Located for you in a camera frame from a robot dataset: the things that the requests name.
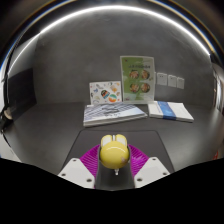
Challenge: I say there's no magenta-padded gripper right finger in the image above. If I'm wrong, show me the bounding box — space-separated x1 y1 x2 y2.
127 143 171 189

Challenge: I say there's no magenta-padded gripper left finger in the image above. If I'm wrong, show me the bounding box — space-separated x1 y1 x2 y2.
57 143 103 190

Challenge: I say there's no yellow computer mouse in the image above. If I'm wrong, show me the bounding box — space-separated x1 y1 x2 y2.
99 133 131 176

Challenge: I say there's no dark grey mouse pad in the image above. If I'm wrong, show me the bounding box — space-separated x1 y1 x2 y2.
60 129 175 175

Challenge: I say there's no white and blue book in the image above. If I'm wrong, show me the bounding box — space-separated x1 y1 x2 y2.
147 100 195 123

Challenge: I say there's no grey striped book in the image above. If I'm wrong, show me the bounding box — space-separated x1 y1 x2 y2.
82 102 149 128

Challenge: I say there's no white card with colourful stickers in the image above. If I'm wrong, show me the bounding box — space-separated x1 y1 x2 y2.
88 80 123 106

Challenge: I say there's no green poster with food photos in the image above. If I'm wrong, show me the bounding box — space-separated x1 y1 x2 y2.
119 55 156 104

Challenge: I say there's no white wall socket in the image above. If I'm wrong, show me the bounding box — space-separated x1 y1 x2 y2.
176 76 185 90
167 74 178 89
156 72 169 87

